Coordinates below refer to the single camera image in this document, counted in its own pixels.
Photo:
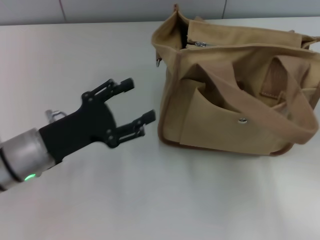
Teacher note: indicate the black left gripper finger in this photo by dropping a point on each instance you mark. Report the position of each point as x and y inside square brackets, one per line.
[110, 87]
[132, 128]

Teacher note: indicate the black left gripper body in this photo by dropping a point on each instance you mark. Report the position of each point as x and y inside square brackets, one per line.
[82, 127]

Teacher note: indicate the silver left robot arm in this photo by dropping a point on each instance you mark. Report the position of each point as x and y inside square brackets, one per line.
[22, 155]

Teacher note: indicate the khaki canvas food bag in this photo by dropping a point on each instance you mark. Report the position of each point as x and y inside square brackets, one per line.
[225, 125]

